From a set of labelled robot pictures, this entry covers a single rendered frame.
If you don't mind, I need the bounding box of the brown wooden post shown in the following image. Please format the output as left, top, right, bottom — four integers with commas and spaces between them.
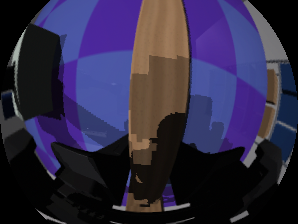
125, 176, 164, 213

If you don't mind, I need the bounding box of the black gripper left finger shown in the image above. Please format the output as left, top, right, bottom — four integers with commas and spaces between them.
51, 133, 130, 206

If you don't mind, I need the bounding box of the wooden board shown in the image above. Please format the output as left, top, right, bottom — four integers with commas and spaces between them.
129, 0, 190, 206

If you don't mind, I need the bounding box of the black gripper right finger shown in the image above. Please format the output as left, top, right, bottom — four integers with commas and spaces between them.
170, 141, 245, 205

